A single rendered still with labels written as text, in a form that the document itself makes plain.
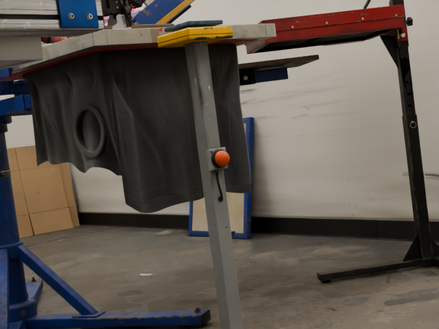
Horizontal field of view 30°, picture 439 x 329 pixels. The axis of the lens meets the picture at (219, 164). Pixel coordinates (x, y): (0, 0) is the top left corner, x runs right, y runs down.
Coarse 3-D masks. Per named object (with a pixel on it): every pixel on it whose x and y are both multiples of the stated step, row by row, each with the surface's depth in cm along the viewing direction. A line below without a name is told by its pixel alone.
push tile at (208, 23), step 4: (200, 20) 187; (204, 20) 188; (208, 20) 188; (212, 20) 189; (216, 20) 189; (220, 20) 190; (176, 24) 189; (180, 24) 187; (184, 24) 186; (188, 24) 185; (192, 24) 185; (196, 24) 186; (200, 24) 187; (204, 24) 188; (208, 24) 188; (212, 24) 189; (216, 24) 190; (220, 24) 191; (168, 28) 191; (172, 28) 190; (176, 28) 189; (180, 28) 189; (184, 28) 190
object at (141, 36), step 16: (96, 32) 195; (112, 32) 198; (128, 32) 201; (144, 32) 204; (160, 32) 206; (240, 32) 222; (256, 32) 226; (272, 32) 229; (48, 48) 214; (64, 48) 207; (80, 48) 200; (32, 64) 222
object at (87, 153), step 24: (48, 72) 230; (72, 72) 219; (96, 72) 210; (48, 96) 233; (72, 96) 224; (96, 96) 212; (48, 120) 237; (72, 120) 225; (96, 120) 216; (48, 144) 239; (72, 144) 228; (96, 144) 216; (120, 168) 212
